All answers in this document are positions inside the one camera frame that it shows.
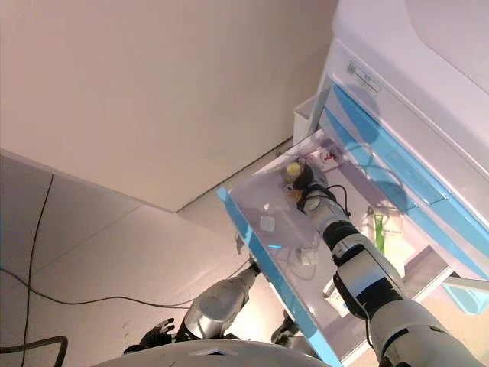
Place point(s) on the yellow pill blister pack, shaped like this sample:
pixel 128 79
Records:
pixel 294 195

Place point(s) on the small white side bin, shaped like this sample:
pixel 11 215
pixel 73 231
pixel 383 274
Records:
pixel 303 118

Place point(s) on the small white round container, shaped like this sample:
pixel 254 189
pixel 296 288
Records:
pixel 267 223

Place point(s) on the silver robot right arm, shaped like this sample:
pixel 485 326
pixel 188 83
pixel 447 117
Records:
pixel 359 264

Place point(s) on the white medical cart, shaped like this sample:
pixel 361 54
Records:
pixel 420 95

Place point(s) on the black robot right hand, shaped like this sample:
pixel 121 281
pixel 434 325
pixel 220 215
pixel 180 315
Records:
pixel 313 177

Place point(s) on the light blue waste bin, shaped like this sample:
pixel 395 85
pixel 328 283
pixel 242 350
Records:
pixel 470 298

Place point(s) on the grey robot torso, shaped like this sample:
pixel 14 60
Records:
pixel 214 357

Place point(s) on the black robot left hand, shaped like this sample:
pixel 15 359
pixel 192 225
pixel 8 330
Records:
pixel 153 336

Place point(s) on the purple box red print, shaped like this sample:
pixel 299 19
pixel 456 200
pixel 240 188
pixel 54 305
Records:
pixel 328 154

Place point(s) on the clear bottle yellow pills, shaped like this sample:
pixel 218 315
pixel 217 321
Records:
pixel 293 168

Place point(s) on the small white square packet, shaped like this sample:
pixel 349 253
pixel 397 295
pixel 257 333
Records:
pixel 309 256

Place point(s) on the dark robot right leg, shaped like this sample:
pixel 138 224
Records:
pixel 284 332

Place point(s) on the green white medicine box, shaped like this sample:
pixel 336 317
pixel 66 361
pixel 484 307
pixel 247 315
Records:
pixel 382 233

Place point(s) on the blue white cart drawer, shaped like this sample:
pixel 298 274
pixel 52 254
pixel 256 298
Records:
pixel 357 111
pixel 393 164
pixel 267 267

